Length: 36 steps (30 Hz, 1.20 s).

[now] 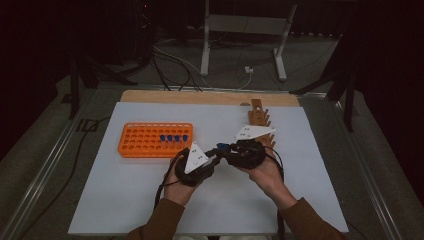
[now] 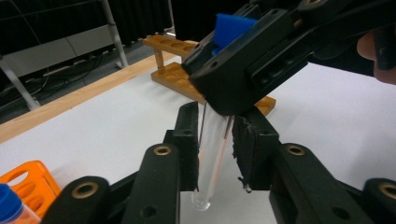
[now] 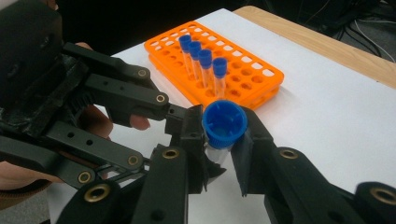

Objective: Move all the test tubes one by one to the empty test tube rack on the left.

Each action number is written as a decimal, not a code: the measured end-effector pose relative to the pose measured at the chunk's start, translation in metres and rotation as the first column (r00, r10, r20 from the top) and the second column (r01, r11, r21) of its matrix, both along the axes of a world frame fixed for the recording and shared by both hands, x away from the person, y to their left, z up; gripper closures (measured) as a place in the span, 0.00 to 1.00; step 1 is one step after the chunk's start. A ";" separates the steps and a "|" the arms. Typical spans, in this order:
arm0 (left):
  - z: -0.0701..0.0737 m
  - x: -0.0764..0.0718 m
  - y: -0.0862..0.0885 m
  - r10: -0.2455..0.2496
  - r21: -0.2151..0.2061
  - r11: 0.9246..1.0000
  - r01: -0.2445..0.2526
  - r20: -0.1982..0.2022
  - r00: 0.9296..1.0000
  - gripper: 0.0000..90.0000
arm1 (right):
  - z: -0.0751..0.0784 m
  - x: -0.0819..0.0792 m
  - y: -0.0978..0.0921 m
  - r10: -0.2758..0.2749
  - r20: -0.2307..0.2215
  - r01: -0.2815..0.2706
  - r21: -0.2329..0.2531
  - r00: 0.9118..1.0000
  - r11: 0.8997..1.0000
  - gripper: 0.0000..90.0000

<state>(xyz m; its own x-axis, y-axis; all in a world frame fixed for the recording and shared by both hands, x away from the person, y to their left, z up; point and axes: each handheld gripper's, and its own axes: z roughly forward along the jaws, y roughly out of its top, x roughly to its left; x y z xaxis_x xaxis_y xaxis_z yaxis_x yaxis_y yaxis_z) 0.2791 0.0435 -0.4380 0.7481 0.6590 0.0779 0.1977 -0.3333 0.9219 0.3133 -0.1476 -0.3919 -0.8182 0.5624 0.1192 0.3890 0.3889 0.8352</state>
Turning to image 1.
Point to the aluminium floor rail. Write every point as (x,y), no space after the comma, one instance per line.
(366,173)
(46,173)

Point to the wooden tube rack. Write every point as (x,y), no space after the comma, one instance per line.
(257,116)

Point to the black stand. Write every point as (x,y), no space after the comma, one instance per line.
(349,106)
(74,93)

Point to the white table mat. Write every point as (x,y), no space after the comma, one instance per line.
(226,206)

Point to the person's left hand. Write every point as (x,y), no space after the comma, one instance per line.
(176,193)

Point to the black square floor frame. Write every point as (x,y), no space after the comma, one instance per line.
(80,126)

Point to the white plug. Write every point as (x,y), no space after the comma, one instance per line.
(248,70)

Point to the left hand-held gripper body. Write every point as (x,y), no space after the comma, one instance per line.
(196,159)

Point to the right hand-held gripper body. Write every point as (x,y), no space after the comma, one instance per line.
(248,155)

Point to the grey metal stand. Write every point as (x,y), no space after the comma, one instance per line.
(245,25)

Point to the orange plastic tube rack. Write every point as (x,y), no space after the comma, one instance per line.
(146,143)

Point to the person's right hand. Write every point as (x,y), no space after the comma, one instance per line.
(271,181)

